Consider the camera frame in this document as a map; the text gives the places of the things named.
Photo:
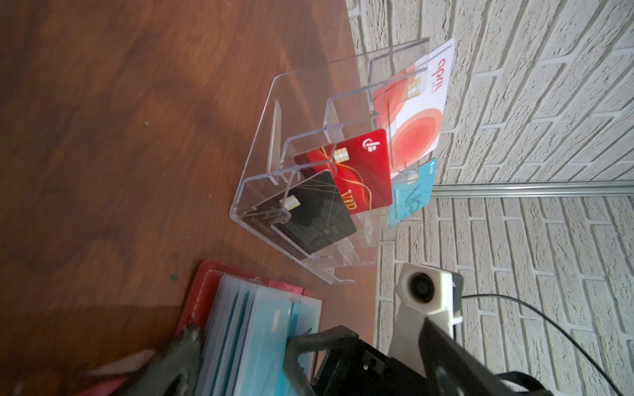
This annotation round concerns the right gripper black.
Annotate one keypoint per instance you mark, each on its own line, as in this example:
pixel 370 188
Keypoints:
pixel 336 362

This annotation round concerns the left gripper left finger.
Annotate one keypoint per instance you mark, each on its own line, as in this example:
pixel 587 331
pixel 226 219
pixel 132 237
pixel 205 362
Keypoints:
pixel 174 371

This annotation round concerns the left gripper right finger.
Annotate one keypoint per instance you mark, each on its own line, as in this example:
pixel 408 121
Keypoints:
pixel 451 370

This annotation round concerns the red leather card wallet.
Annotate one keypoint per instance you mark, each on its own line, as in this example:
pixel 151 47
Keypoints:
pixel 196 310

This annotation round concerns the clear acrylic card display stand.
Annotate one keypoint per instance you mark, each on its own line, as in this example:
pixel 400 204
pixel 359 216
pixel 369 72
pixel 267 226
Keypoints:
pixel 311 108

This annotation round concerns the black VIP card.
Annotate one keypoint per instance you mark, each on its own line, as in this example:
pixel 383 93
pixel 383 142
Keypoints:
pixel 309 218

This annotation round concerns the teal VIP card in stand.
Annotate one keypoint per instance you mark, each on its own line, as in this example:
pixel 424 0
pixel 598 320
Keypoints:
pixel 412 191

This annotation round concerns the red VIP card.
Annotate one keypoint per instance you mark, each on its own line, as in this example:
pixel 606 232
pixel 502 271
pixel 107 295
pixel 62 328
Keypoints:
pixel 360 167

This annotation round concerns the white red circle card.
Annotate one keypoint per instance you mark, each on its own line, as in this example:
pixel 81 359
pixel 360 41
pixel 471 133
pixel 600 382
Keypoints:
pixel 410 106

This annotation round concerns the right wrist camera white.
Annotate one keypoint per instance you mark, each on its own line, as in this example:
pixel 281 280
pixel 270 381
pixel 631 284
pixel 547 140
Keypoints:
pixel 425 292

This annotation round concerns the aluminium corner wall profile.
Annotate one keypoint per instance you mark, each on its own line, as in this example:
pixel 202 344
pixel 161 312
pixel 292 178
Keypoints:
pixel 534 190

